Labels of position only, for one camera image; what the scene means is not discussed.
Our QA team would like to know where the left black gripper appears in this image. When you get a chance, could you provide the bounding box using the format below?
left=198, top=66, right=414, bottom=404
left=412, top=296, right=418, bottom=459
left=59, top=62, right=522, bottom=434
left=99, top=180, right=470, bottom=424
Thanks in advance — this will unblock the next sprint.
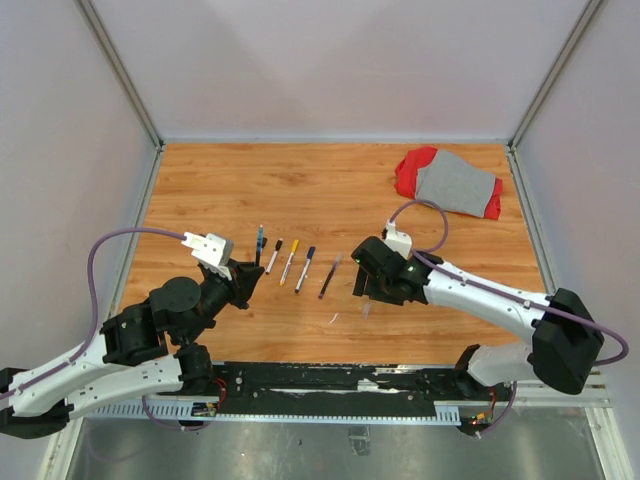
left=180, top=258, right=266, bottom=344

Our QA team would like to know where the white whiteboard marker pen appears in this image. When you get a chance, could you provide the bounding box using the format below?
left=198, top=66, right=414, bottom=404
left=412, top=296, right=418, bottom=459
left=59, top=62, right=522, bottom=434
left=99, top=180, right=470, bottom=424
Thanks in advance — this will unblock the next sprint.
left=265, top=238, right=283, bottom=275

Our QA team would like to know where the purple marker pen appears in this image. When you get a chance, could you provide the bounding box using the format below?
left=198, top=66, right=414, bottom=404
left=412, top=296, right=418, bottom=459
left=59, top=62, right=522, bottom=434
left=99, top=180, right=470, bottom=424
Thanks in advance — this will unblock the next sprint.
left=318, top=253, right=343, bottom=299

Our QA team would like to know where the white marker yellow end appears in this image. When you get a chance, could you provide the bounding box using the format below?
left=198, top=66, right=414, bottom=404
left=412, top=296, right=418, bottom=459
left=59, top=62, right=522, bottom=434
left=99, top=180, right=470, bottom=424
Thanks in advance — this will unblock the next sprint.
left=279, top=239, right=299, bottom=286

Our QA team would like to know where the white blue marker pen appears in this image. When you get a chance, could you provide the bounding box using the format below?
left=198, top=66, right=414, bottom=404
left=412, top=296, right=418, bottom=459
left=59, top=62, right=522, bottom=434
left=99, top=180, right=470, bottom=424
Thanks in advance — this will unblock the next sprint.
left=294, top=246, right=316, bottom=294

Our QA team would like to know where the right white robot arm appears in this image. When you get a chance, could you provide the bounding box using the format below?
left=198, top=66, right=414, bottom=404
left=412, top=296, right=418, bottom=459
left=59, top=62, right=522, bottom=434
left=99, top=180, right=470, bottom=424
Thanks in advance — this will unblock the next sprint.
left=351, top=236, right=604, bottom=400

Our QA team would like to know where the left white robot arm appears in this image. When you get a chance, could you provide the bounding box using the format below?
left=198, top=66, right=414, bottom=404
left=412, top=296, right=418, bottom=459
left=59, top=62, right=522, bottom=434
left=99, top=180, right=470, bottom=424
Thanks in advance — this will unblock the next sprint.
left=1, top=261, right=264, bottom=439

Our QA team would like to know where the red and grey cloth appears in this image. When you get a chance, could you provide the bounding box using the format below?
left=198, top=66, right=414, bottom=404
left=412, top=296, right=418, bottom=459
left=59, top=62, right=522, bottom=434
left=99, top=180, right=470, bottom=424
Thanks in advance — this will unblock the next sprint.
left=394, top=146, right=504, bottom=220

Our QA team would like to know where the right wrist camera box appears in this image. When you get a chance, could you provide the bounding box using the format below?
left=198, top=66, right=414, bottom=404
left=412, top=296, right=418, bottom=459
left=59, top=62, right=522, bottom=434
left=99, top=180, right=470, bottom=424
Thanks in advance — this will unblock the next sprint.
left=382, top=220, right=413, bottom=259

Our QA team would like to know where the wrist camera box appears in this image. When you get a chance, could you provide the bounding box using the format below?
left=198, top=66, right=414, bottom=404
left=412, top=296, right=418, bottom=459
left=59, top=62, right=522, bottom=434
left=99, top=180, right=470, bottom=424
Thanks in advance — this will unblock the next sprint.
left=382, top=220, right=413, bottom=259
left=181, top=232, right=234, bottom=280

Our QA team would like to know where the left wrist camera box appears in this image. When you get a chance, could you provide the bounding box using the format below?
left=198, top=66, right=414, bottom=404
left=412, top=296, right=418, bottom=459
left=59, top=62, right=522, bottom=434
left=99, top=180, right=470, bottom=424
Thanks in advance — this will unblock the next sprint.
left=181, top=232, right=234, bottom=280

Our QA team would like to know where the black mounting base rail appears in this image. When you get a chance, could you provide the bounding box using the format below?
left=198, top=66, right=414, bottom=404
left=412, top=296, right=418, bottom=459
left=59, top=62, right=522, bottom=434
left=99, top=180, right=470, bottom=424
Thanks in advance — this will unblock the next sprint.
left=154, top=360, right=506, bottom=419

